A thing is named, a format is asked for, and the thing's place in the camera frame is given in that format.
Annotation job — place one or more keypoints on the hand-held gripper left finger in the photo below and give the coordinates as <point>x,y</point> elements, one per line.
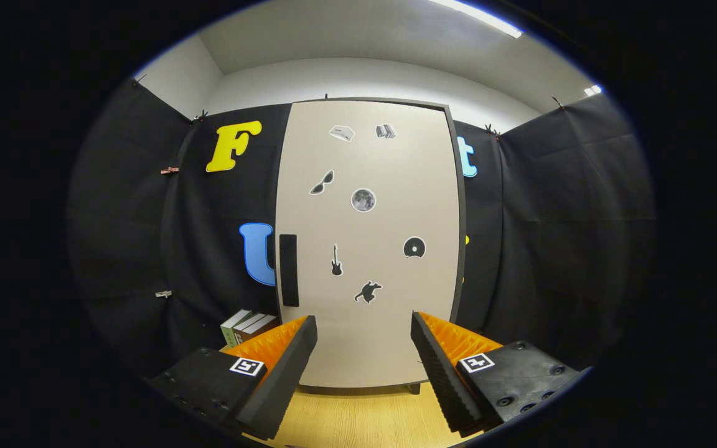
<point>281,382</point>

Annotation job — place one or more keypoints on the green book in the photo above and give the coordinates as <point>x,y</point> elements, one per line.
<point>231,326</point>

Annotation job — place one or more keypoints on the silver clip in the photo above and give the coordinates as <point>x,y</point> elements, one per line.
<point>163,294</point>

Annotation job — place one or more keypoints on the small ceiling light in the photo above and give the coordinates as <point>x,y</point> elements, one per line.
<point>593,90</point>

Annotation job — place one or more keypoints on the beige cabinet door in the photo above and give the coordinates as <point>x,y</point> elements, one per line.
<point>389,168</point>

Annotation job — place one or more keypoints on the long ceiling light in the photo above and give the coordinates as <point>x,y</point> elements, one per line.
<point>477,15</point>

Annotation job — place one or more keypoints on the black backdrop cloth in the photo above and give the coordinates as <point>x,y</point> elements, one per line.
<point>570,218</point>

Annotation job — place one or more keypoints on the brown book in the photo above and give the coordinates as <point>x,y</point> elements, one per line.
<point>249,323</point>
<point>262,328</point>

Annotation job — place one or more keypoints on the dark grey cabinet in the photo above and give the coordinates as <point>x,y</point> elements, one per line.
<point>365,390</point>

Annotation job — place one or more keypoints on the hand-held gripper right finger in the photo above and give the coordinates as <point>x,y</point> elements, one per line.
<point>444,379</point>

